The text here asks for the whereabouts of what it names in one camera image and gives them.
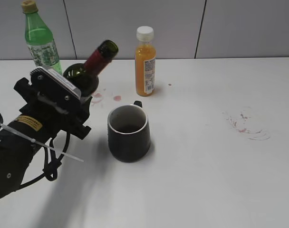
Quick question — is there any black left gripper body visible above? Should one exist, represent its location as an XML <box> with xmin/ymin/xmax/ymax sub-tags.
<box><xmin>13</xmin><ymin>78</ymin><xmax>91</xmax><ymax>140</ymax></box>

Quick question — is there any dark red wine bottle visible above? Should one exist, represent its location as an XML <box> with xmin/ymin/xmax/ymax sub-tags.
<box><xmin>63</xmin><ymin>40</ymin><xmax>119</xmax><ymax>100</ymax></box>

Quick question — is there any black mug white interior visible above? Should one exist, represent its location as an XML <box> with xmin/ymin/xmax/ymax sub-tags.
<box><xmin>107</xmin><ymin>100</ymin><xmax>151</xmax><ymax>163</ymax></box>

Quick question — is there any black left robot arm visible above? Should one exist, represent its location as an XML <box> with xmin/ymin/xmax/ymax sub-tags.
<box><xmin>0</xmin><ymin>78</ymin><xmax>91</xmax><ymax>199</ymax></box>

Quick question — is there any green plastic soda bottle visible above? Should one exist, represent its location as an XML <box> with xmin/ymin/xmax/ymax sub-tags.
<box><xmin>21</xmin><ymin>0</ymin><xmax>62</xmax><ymax>74</ymax></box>

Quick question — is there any orange juice bottle white cap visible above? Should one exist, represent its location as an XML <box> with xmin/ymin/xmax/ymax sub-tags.
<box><xmin>135</xmin><ymin>26</ymin><xmax>156</xmax><ymax>96</ymax></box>

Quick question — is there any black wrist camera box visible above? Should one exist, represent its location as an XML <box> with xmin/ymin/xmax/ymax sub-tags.
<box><xmin>30</xmin><ymin>66</ymin><xmax>81</xmax><ymax>113</ymax></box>

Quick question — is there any black cable with zip tie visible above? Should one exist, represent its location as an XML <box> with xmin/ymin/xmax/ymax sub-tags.
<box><xmin>0</xmin><ymin>108</ymin><xmax>85</xmax><ymax>190</ymax></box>

